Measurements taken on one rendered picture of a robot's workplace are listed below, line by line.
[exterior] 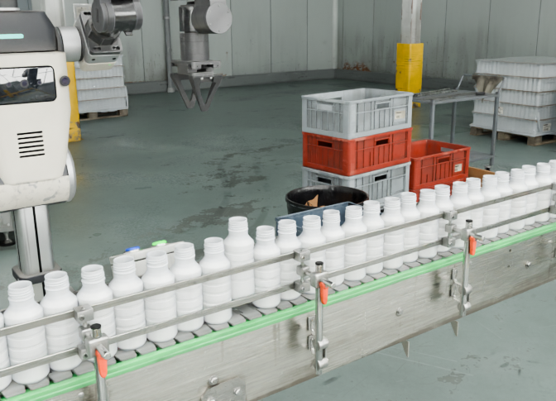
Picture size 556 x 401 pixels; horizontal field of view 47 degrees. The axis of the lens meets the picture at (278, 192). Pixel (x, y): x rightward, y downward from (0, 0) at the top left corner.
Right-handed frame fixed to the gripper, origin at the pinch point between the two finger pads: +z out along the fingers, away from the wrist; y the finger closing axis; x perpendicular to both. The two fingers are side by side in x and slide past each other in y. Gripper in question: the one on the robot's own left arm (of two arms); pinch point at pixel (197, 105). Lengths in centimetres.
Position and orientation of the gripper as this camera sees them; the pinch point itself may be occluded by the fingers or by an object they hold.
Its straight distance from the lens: 133.4
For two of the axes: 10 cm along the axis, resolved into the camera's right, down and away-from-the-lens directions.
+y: -5.6, -2.1, 8.0
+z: 0.1, 9.7, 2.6
